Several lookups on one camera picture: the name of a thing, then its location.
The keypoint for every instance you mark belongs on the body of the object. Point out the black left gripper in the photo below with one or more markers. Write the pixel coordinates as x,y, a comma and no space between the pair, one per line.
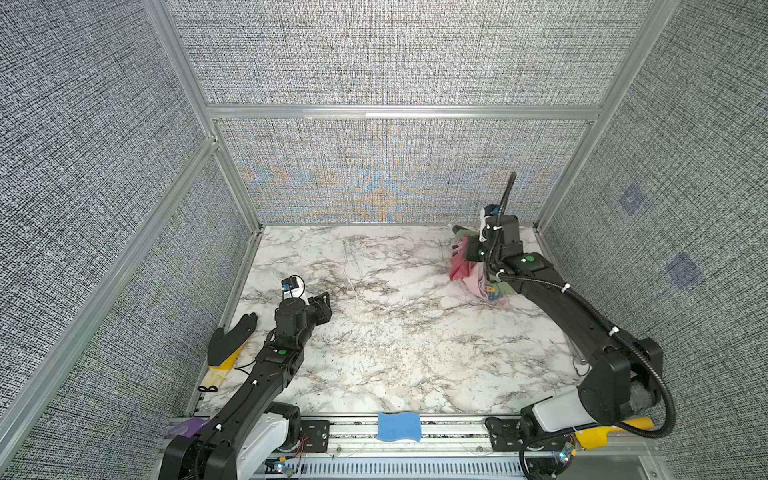
323,309

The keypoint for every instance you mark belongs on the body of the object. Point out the dark pink ribbed cloth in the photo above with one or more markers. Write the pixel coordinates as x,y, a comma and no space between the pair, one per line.
459,267

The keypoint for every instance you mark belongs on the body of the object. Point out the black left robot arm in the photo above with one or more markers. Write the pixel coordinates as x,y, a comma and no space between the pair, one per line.
212,452

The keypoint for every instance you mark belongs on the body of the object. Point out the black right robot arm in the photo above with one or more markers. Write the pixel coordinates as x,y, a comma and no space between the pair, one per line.
625,376

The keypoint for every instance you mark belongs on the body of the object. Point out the light pink ribbed cloth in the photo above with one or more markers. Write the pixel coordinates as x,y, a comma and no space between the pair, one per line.
476,283

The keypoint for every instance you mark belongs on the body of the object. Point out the olive green cloth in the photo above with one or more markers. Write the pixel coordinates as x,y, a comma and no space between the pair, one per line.
497,290

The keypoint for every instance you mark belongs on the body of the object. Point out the blue sponge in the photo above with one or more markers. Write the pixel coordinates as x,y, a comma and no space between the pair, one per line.
394,427

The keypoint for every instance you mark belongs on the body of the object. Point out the purple plastic tool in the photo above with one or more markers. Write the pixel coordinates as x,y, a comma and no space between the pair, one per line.
187,428

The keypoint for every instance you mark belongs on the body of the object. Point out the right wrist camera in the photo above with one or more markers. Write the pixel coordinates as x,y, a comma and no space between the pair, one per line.
491,210

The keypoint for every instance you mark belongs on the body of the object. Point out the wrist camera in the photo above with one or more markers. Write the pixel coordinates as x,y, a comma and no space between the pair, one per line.
293,287
491,210

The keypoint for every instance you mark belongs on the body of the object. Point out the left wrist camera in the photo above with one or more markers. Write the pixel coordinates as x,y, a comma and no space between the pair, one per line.
293,287

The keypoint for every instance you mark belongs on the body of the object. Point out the black spatula yellow handle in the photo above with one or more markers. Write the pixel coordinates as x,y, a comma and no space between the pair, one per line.
224,348

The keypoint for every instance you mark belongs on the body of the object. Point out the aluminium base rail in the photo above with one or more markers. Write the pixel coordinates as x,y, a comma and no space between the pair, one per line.
340,446

